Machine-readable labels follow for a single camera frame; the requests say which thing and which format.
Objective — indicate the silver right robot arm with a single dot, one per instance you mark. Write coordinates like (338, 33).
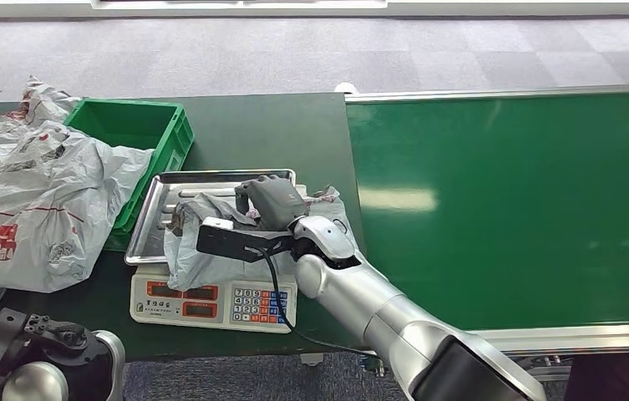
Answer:
(380, 315)

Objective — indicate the steel scale tray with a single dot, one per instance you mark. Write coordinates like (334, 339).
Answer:
(151, 232)

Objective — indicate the small crumpled white bag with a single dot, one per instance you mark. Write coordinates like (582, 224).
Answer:
(43, 102)

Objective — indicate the green conveyor belt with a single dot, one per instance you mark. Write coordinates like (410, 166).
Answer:
(513, 166)

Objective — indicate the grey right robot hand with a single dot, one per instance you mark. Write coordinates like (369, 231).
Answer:
(278, 202)

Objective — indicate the white round cap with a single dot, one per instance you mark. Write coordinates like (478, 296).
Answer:
(345, 87)

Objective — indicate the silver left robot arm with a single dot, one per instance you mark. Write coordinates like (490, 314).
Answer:
(37, 384)

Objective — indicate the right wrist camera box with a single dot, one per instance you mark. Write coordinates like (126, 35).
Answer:
(236, 243)

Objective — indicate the green plastic basket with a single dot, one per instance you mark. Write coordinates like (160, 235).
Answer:
(126, 123)

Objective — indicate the large white red-printed bag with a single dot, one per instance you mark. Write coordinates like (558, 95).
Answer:
(15, 193)

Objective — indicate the white electronic weighing scale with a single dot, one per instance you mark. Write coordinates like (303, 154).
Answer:
(224, 305)

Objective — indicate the grey plastic mailer package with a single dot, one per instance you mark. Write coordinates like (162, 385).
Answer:
(192, 263)

